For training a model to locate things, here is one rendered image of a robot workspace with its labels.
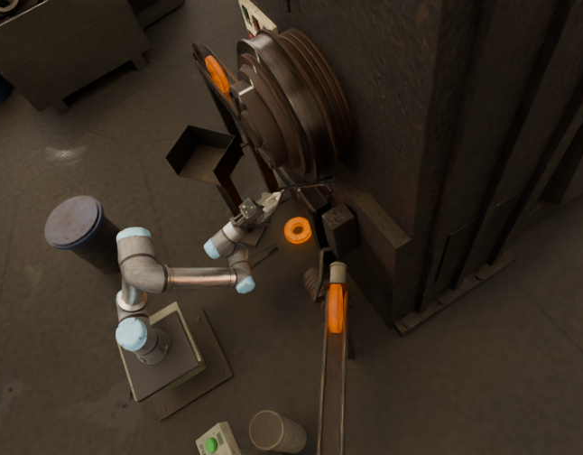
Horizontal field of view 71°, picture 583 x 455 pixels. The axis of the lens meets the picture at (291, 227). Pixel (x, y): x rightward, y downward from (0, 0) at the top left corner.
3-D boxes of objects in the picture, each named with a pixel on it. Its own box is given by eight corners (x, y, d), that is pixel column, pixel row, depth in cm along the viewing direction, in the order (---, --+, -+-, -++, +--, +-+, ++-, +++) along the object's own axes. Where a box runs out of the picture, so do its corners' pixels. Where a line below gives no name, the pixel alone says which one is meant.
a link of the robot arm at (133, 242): (118, 332, 172) (120, 258, 133) (115, 301, 180) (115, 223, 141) (148, 327, 178) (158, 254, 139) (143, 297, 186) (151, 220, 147)
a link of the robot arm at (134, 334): (132, 359, 169) (115, 351, 158) (128, 330, 177) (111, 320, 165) (159, 348, 170) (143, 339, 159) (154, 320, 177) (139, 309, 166)
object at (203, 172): (235, 207, 251) (188, 124, 190) (272, 218, 242) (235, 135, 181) (218, 234, 243) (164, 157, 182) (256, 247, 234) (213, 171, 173)
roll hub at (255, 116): (256, 127, 145) (232, 61, 121) (295, 179, 130) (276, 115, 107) (243, 135, 144) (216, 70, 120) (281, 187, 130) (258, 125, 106)
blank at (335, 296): (343, 313, 144) (334, 313, 145) (341, 275, 138) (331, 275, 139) (340, 342, 130) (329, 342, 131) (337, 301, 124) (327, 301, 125)
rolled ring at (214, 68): (225, 97, 218) (230, 95, 218) (223, 83, 200) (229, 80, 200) (206, 69, 218) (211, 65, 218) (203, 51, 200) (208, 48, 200)
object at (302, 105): (274, 117, 159) (238, 2, 119) (341, 199, 135) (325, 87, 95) (260, 125, 158) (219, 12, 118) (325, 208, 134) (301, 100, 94)
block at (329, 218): (349, 231, 164) (345, 199, 144) (361, 246, 160) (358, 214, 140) (327, 246, 163) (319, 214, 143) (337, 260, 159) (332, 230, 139)
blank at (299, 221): (311, 216, 233) (312, 219, 236) (285, 217, 236) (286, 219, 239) (310, 241, 226) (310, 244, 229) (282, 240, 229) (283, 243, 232)
